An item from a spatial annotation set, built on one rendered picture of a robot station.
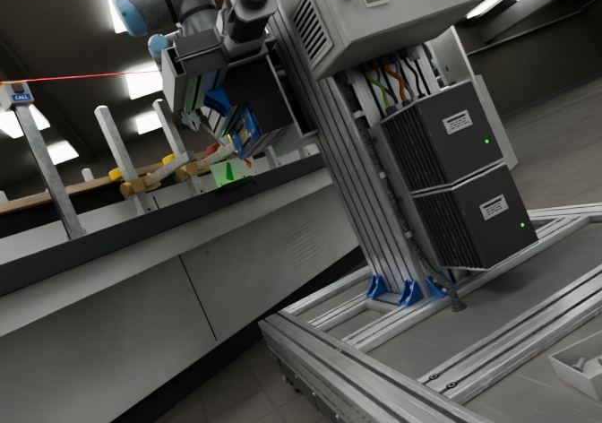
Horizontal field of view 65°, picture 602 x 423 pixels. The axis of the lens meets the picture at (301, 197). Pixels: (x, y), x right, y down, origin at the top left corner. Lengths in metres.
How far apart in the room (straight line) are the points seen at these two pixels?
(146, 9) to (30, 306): 0.89
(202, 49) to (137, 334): 1.17
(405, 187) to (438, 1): 0.38
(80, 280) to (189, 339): 0.58
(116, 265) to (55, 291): 0.20
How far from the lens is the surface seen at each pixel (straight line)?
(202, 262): 2.09
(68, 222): 1.62
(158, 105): 1.96
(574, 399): 0.68
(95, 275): 1.63
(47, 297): 1.57
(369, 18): 0.90
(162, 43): 1.84
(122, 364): 1.87
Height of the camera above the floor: 0.56
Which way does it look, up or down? 1 degrees down
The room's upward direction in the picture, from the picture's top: 23 degrees counter-clockwise
